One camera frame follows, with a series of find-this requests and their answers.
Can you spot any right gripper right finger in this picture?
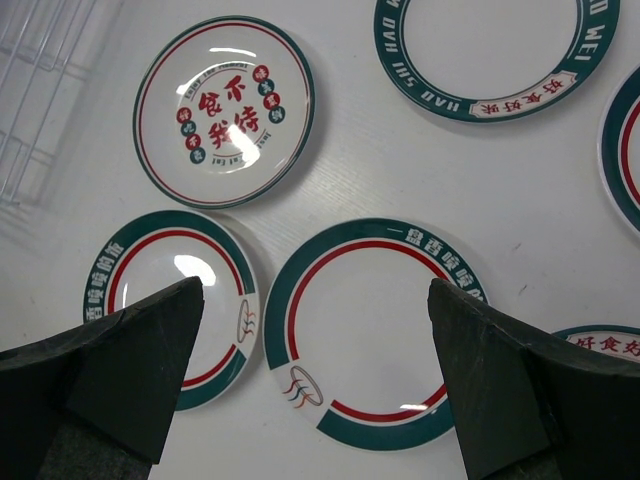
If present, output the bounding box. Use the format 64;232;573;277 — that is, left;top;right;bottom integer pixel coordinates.
427;279;639;479

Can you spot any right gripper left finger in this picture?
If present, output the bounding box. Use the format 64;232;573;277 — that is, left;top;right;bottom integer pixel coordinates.
1;277;204;479

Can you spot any green red ring plate front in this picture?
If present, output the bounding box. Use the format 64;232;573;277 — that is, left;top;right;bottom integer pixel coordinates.
82;210;261;411

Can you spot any green red ring plate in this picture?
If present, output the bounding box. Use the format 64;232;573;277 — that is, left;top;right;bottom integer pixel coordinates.
82;210;261;411
263;217;488;452
597;66;639;238

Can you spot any green red ring plate back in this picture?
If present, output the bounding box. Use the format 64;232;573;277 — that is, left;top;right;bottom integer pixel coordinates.
597;66;639;238

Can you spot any red characters plate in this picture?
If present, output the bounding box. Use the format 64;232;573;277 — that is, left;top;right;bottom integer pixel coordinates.
132;15;316;210

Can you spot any green rim lettered plate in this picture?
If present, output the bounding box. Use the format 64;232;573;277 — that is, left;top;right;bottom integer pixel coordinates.
373;1;622;124

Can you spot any white wire dish rack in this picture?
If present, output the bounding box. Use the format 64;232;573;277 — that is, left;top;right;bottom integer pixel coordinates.
0;0;126;241

